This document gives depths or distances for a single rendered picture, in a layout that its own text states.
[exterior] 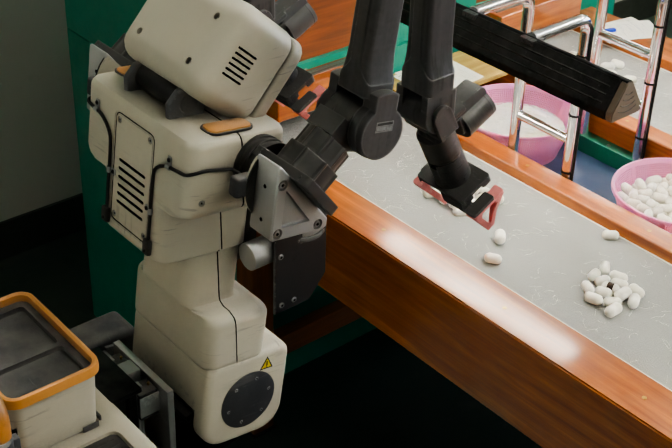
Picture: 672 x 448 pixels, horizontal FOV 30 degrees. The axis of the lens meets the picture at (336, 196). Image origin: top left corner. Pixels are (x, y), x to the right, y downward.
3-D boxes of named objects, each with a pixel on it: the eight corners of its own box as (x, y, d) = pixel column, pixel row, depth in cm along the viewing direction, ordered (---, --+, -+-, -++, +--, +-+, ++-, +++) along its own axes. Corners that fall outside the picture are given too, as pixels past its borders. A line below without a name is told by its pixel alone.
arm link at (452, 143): (406, 131, 187) (432, 146, 183) (437, 101, 188) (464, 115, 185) (419, 160, 192) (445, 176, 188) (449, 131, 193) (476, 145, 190)
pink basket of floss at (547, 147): (574, 181, 273) (579, 143, 268) (451, 170, 275) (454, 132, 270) (570, 124, 295) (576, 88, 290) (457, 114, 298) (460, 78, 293)
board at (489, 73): (419, 108, 281) (420, 103, 280) (375, 84, 290) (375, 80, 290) (520, 69, 299) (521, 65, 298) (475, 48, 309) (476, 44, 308)
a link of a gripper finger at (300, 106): (315, 101, 230) (297, 66, 223) (340, 116, 225) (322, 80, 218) (288, 126, 228) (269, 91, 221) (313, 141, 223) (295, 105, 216)
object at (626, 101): (611, 124, 217) (617, 87, 213) (373, 10, 257) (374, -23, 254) (640, 111, 222) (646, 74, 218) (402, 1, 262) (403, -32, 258)
